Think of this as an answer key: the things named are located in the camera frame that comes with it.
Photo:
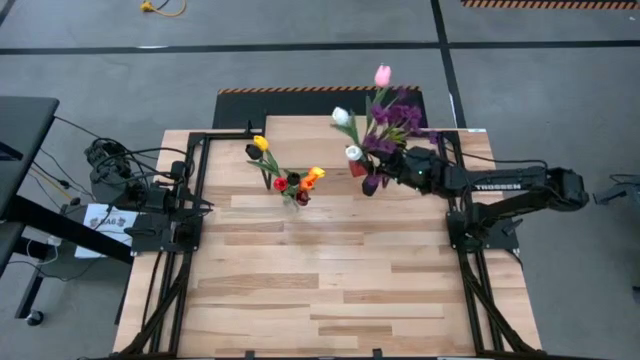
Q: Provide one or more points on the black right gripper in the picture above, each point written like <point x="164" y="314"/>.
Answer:
<point x="400" y="167"/>

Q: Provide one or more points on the pink tulip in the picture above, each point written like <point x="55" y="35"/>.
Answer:
<point x="383" y="76"/>

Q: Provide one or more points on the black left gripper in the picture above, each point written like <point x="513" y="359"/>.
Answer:
<point x="165" y="199"/>

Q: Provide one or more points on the white printed paper sheet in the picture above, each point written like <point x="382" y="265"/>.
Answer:
<point x="100" y="235"/>

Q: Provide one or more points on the yellow tulip with orange tip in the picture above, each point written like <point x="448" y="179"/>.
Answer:
<point x="260" y="143"/>

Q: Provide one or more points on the black aluminium rig frame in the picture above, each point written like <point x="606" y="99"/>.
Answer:
<point x="225" y="135"/>

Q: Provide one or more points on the red glass vase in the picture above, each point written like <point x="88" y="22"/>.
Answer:
<point x="357" y="170"/>

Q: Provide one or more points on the dark red tulip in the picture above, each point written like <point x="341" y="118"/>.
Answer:
<point x="302" y="197"/>

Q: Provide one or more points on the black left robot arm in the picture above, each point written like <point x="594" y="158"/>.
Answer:
<point x="115" y="187"/>

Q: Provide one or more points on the purple flower bunch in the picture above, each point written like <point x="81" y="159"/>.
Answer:
<point x="400" y="115"/>

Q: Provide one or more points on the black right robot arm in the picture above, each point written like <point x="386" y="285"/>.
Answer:
<point x="500" y="180"/>

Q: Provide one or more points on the black desk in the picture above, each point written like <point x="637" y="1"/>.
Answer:
<point x="25" y="130"/>

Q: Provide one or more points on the clear glass vase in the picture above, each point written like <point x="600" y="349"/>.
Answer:
<point x="292" y="202"/>

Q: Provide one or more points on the black hazard striped floor mat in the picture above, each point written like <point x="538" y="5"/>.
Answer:
<point x="300" y="102"/>

